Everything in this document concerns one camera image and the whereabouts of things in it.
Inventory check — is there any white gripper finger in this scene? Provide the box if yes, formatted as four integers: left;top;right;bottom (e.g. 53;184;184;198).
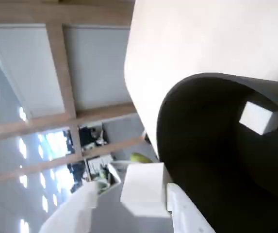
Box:
166;183;217;233
38;181;99;233

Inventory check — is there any white cube block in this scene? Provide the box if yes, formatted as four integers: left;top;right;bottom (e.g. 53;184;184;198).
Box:
120;162;173;219
238;100;278;136

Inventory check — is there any black round pot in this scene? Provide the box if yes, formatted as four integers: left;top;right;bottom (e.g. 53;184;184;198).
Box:
156;72;278;233

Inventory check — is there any yellow green object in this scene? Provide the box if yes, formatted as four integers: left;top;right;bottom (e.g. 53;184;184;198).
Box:
130;152;154;165

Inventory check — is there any wooden frame partition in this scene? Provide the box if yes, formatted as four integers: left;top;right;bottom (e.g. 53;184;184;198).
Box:
0;0;152;187

